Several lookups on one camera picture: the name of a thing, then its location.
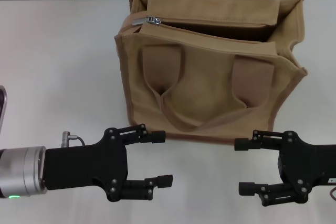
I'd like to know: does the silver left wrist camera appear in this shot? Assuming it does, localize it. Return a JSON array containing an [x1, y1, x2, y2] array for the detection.
[[0, 85, 8, 133]]

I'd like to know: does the silver metal zipper pull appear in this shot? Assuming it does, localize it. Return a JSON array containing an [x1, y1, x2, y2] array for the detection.
[[132, 16, 161, 27]]

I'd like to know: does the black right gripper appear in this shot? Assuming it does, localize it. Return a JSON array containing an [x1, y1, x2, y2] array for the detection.
[[234, 129, 336, 207]]

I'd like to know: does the khaki canvas food bag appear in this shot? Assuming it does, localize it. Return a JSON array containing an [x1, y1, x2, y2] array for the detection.
[[114, 0, 308, 146]]

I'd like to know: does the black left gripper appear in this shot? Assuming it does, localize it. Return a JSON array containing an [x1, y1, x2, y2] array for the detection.
[[43, 123, 174, 202]]

